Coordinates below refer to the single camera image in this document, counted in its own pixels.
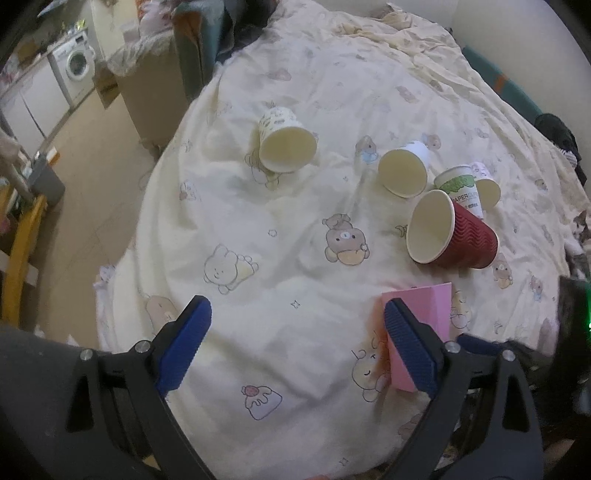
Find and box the pink faceted cup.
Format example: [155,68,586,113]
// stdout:
[382,283,452,392]

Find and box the red ripple paper cup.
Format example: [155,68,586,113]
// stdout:
[406,189,499,269]

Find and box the pink pattern paper cup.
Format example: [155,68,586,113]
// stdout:
[470,162,501,211]

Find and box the green white paper cup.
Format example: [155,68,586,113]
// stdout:
[435,165,484,219]

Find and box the white green-spot paper cup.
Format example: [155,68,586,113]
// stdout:
[378,141,431,199]

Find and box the cartoon print paper cup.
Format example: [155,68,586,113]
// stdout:
[259,107,318,174]

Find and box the grey bin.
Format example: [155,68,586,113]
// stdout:
[27,153,65,207]

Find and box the white cabinet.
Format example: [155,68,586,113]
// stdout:
[1,57,70,157]

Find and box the black clothing pile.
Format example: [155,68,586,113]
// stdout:
[534,113,587,186]

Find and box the cardboard box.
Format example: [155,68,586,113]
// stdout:
[93,45,189,157]

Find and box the cream cartoon bed quilt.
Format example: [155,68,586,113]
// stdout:
[95,1,590,479]

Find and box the white washing machine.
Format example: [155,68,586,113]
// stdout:
[49,30,96,110]

